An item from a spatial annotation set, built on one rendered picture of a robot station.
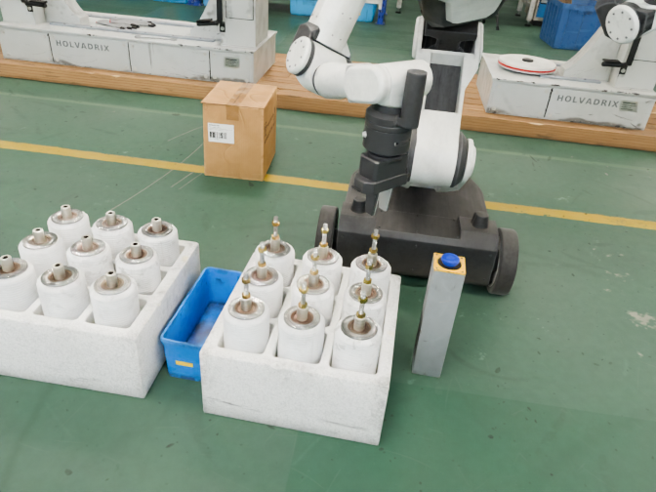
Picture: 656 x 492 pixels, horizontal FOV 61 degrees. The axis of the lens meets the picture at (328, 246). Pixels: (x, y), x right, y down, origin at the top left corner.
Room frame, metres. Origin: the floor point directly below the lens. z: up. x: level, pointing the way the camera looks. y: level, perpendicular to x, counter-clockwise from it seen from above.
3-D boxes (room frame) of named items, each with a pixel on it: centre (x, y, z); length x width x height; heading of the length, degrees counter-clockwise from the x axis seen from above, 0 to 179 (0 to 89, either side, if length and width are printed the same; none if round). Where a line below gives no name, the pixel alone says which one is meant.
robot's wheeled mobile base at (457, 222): (1.66, -0.28, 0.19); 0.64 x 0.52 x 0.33; 175
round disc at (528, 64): (3.10, -0.99, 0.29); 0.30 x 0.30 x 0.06
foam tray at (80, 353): (1.06, 0.56, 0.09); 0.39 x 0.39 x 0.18; 84
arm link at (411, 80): (0.97, -0.11, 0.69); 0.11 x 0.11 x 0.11; 37
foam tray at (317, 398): (0.99, 0.03, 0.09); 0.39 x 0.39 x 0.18; 83
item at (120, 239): (1.18, 0.54, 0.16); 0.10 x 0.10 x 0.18
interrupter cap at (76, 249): (1.06, 0.56, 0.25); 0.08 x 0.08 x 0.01
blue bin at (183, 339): (1.06, 0.29, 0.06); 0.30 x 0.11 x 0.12; 173
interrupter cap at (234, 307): (0.89, 0.16, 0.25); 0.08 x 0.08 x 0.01
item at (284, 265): (1.12, 0.13, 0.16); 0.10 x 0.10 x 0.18
